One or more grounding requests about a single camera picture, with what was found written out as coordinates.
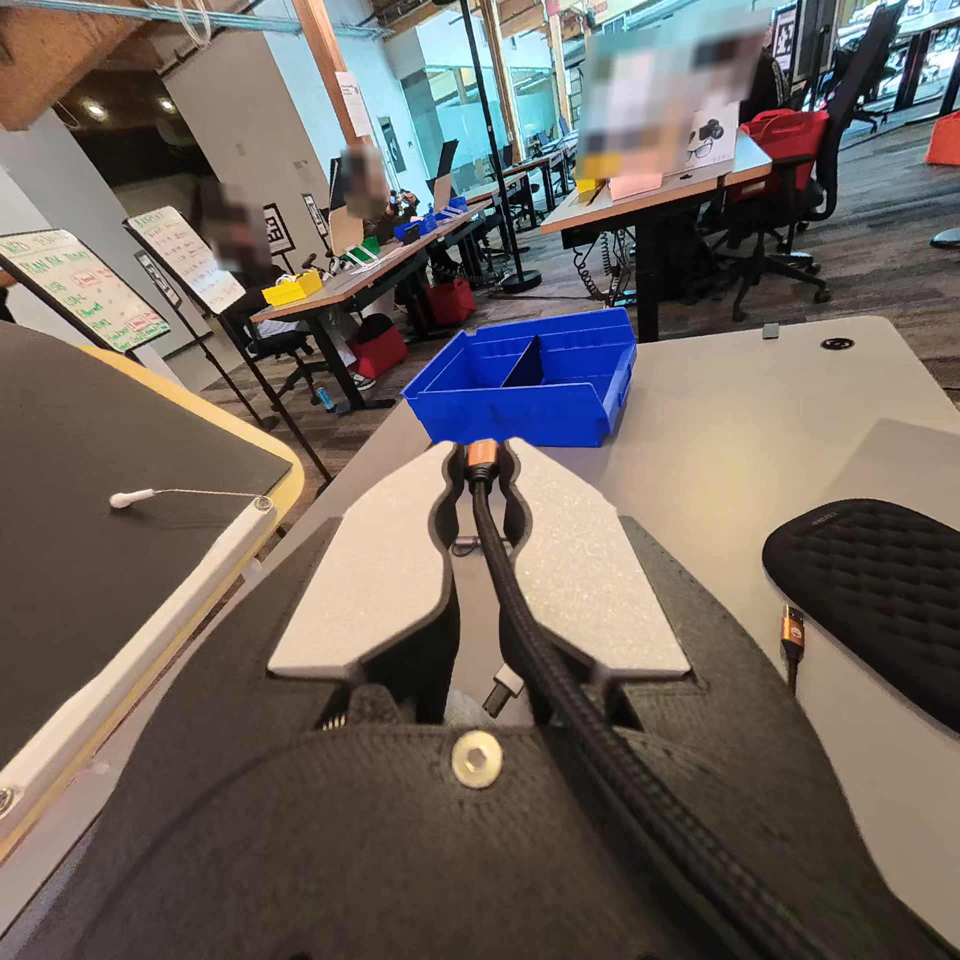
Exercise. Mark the wooden beam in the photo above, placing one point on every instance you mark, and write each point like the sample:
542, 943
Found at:
327, 68

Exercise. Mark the dark cloth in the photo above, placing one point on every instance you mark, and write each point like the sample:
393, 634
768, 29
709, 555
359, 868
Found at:
885, 600

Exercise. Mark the red black office chair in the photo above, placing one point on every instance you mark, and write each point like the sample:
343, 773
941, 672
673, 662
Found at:
795, 150

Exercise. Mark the white flip chart board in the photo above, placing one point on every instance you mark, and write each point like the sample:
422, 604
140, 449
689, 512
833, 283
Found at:
83, 288
188, 255

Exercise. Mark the red storage crate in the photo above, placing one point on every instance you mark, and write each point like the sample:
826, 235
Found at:
450, 300
377, 353

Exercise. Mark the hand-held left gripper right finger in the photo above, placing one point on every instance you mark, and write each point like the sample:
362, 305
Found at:
608, 570

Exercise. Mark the blue plastic bin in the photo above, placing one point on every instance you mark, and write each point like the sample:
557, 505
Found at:
510, 390

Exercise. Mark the orange storage crate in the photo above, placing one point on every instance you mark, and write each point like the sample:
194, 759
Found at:
945, 138

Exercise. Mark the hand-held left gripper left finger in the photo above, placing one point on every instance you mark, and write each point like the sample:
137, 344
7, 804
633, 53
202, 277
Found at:
368, 593

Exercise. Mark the green box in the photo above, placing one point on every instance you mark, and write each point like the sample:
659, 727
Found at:
360, 252

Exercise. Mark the black round-base pole stand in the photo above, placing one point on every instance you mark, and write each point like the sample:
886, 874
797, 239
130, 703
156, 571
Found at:
518, 278

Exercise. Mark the small blue desk bin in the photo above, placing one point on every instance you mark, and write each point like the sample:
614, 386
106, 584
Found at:
432, 219

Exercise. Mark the background office desk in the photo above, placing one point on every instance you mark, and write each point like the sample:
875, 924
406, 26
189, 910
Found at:
660, 188
390, 263

